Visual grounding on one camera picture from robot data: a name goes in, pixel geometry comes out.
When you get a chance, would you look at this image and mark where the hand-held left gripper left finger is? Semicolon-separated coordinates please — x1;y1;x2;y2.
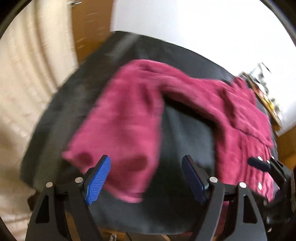
25;155;111;241

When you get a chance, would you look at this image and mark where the cream curtain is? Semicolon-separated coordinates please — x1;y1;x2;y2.
0;0;79;230

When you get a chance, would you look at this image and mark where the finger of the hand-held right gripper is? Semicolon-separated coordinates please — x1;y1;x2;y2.
255;182;278;204
248;156;271;172

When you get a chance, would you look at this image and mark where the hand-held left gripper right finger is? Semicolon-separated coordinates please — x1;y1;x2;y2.
181;155;267;241

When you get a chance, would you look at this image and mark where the cluttered wooden desk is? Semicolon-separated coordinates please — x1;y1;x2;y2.
238;70;296;167

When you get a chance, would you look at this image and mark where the wooden door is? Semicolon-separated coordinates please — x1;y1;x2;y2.
69;0;116;65

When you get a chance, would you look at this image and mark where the pink fleece robe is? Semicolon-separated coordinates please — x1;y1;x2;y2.
62;59;278;223

